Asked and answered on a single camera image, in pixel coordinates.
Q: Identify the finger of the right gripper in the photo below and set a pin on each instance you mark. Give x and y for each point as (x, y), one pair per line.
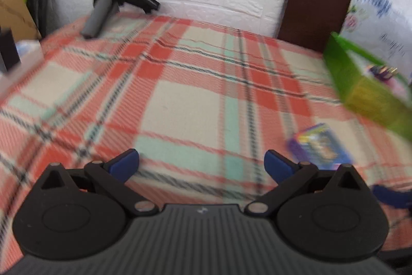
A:
(393, 198)

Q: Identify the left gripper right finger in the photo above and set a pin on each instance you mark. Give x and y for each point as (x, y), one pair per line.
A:
(290, 177)

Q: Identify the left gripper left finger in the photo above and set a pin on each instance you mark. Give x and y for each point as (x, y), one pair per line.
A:
(110, 177)

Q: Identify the purple keychain with ring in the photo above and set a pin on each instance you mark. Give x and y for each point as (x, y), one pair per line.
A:
(382, 72)

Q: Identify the purple blue card pack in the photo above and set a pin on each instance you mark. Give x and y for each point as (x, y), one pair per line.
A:
(320, 146)

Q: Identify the green open storage box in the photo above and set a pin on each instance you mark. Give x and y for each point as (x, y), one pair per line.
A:
(361, 92)

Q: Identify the plaid red blanket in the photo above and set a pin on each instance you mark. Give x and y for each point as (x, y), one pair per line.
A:
(201, 103)

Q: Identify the white power strip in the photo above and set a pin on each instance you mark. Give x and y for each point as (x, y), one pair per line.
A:
(31, 56)

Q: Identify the black power adapter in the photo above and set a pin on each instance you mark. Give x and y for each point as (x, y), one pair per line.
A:
(8, 51)

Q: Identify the floral bedding package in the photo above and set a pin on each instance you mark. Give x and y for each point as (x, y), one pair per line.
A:
(377, 27)

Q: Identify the dark brown headboard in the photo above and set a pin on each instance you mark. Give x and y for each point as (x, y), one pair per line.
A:
(309, 23)

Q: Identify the cardboard box at left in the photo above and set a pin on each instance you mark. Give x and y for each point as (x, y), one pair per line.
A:
(16, 17)

